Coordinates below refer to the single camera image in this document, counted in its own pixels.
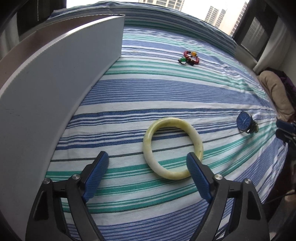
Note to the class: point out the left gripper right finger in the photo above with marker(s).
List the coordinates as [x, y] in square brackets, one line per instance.
[247, 219]

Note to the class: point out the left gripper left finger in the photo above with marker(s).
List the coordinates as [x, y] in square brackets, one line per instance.
[47, 220]

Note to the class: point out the pale green jade bangle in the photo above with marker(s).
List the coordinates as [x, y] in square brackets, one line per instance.
[147, 146]

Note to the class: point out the green jade pendant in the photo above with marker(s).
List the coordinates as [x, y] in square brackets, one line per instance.
[185, 61]

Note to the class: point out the striped blue green bedsheet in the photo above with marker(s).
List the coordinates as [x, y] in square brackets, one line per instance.
[147, 83]

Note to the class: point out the white cardboard box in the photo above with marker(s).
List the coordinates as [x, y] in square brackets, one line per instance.
[43, 82]

